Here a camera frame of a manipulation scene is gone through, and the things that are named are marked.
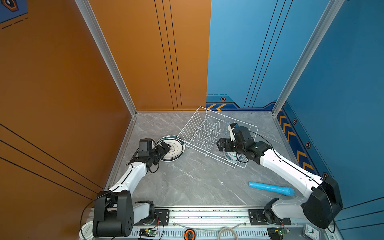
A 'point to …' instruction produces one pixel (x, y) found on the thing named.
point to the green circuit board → (147, 232)
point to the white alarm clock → (311, 233)
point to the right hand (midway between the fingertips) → (221, 143)
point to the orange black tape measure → (189, 234)
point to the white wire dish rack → (202, 131)
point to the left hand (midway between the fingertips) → (166, 148)
